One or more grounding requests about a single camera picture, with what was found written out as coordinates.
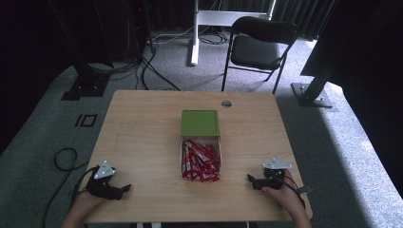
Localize person's left hand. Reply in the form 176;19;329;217
67;189;106;220

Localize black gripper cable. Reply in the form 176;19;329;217
271;174;307;211
42;147;100;228

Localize pile of red stick packets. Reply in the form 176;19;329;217
181;139;222;183

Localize dark curtain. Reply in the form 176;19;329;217
218;0;337;40

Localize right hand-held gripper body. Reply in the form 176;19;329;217
257;157;294;191

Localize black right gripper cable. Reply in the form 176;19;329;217
271;174;307;211

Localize white drawer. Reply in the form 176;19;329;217
179;135;223;179

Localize person's right hand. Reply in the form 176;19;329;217
261;168;306;217

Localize grey floor cables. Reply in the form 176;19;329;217
151;24;230;46

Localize black metal stand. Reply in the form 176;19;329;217
47;0;112;102
290;0;338;109

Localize white desk frame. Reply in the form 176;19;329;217
189;0;277;67

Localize black folding chair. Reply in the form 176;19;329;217
221;15;299;96

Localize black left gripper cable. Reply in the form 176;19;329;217
42;147;100;228

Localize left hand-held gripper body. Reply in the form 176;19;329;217
85;160;125;201

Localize bundle of black floor cables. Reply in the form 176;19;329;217
86;44;182;92

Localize black equipment cabinet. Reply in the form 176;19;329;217
101;0;150;62

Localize green drawer box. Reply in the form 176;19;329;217
180;109;221;138

